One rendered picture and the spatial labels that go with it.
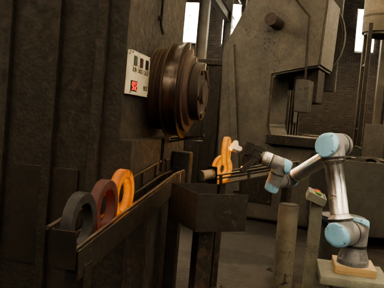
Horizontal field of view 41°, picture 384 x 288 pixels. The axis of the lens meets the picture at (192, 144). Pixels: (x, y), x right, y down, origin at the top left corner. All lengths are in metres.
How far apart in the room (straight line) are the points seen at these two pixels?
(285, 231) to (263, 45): 2.56
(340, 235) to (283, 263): 0.74
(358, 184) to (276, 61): 1.49
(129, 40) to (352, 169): 2.76
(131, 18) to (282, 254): 1.69
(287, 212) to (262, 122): 2.18
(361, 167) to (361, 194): 0.22
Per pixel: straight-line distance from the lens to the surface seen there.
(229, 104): 5.26
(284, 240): 3.10
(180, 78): 2.32
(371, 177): 4.51
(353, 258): 2.62
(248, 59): 5.24
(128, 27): 2.12
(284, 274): 3.15
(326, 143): 2.48
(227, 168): 3.00
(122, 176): 1.79
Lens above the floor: 0.99
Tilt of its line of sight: 3 degrees down
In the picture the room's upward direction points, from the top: 5 degrees clockwise
